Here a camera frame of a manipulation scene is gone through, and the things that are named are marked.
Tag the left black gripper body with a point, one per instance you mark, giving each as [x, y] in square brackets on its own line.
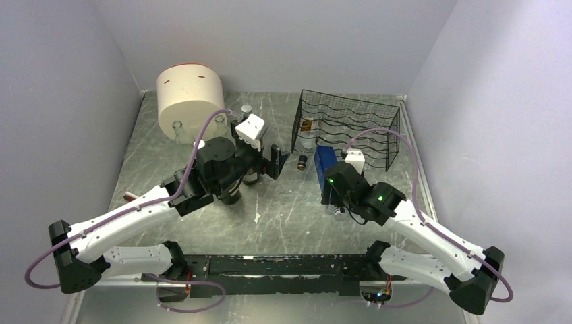
[247, 157]

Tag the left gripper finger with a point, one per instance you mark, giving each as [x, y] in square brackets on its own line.
[286, 161]
[272, 167]

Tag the clear bottle black gold label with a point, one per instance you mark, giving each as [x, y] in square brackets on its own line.
[307, 135]

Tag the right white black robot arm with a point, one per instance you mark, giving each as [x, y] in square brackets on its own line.
[465, 271]

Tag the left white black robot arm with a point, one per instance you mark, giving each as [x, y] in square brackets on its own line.
[89, 251]

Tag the olive wine bottle white label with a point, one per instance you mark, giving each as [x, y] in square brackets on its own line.
[250, 179]

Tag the clear open-neck glass bottle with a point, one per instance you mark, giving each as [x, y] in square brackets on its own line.
[222, 128]

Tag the dark green wine bottle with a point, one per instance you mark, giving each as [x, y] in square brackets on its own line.
[230, 196]

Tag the clear bottle white cap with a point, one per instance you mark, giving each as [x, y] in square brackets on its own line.
[199, 144]

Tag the clear bottle silver cap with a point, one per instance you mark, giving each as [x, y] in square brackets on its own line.
[246, 110]

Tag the clear glass bottle by container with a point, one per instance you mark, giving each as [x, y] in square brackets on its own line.
[181, 136]

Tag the cream cylindrical container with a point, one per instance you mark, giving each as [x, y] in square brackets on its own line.
[187, 93]

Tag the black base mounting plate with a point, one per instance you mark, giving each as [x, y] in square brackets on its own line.
[279, 274]

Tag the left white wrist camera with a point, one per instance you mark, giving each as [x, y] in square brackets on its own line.
[251, 130]

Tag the black wire wine rack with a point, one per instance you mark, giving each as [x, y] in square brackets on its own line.
[342, 118]

